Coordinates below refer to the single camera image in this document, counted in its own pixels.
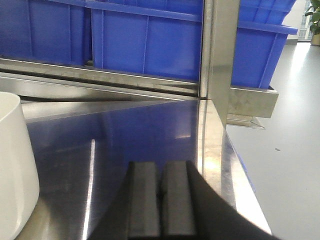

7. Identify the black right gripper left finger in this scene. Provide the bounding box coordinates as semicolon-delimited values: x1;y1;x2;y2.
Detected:
88;161;161;240

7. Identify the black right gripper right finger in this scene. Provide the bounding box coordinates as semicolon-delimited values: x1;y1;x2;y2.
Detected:
161;161;276;240

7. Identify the blue crate middle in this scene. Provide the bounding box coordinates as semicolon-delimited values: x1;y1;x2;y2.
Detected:
85;0;204;83

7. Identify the blue crate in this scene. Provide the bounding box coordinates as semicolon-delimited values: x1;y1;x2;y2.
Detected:
0;0;92;66
231;0;298;89
85;0;204;83

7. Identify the blue crate right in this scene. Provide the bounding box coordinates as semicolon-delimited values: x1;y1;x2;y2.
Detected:
231;0;298;89

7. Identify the blue crate left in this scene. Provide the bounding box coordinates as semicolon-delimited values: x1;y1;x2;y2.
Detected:
0;0;92;66

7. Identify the green potted plant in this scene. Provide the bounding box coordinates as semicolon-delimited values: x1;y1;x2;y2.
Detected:
304;0;320;47

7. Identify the stainless steel shelf frame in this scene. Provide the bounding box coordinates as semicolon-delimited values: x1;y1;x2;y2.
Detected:
0;0;272;240

